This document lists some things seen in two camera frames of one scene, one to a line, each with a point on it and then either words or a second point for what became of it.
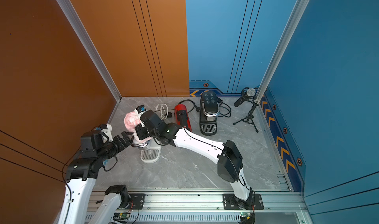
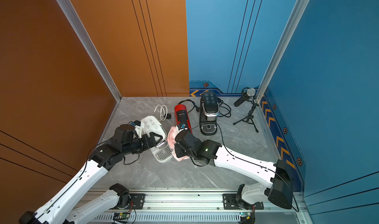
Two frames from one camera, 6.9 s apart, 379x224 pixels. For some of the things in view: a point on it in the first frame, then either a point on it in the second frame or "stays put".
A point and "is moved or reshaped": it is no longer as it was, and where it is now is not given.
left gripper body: (111, 148) -> (137, 145)
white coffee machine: (150, 150) is moved or reshaped
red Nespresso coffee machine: (181, 116) stays put
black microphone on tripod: (247, 93) stays put
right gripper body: (145, 132) -> (180, 152)
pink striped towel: (132, 120) -> (171, 141)
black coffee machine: (209, 110) stays put
